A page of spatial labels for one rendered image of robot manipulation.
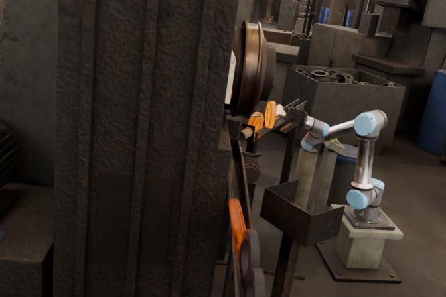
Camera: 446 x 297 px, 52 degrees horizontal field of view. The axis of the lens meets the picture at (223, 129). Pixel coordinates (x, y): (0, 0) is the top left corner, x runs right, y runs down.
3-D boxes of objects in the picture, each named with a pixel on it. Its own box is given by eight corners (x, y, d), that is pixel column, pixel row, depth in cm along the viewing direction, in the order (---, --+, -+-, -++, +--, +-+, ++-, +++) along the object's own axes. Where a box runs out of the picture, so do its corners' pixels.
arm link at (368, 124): (375, 206, 257) (387, 111, 243) (364, 214, 246) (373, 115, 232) (356, 200, 264) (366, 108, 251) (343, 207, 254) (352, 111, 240)
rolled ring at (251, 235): (254, 218, 155) (245, 217, 155) (263, 257, 139) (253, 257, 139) (245, 258, 164) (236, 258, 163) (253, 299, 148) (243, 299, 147)
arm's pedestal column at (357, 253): (371, 244, 300) (380, 209, 292) (400, 284, 263) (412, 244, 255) (312, 242, 294) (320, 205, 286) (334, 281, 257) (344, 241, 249)
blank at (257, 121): (249, 140, 284) (254, 142, 282) (245, 124, 272) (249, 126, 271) (261, 122, 291) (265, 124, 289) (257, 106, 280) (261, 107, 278)
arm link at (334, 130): (390, 105, 252) (318, 126, 287) (381, 107, 245) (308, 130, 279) (397, 124, 252) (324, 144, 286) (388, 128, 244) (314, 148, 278)
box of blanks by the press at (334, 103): (302, 155, 446) (317, 78, 422) (269, 127, 520) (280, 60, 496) (389, 156, 479) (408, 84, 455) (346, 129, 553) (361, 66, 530)
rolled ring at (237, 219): (241, 231, 155) (232, 233, 155) (250, 257, 168) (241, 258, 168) (235, 187, 168) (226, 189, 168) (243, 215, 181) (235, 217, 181)
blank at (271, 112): (272, 106, 251) (278, 107, 251) (267, 97, 265) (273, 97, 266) (267, 132, 257) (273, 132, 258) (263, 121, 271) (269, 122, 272)
